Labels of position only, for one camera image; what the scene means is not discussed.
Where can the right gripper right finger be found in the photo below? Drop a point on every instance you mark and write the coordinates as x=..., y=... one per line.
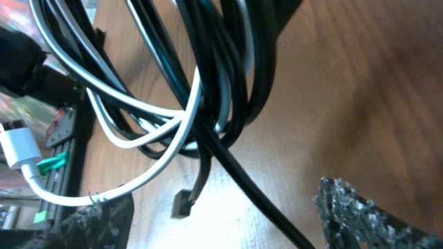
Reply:
x=351, y=221

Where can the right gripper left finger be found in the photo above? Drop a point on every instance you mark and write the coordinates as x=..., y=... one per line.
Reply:
x=101, y=225

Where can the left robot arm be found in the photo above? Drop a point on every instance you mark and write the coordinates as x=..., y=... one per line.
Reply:
x=23, y=72

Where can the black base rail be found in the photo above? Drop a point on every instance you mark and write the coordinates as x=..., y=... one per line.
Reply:
x=61, y=171

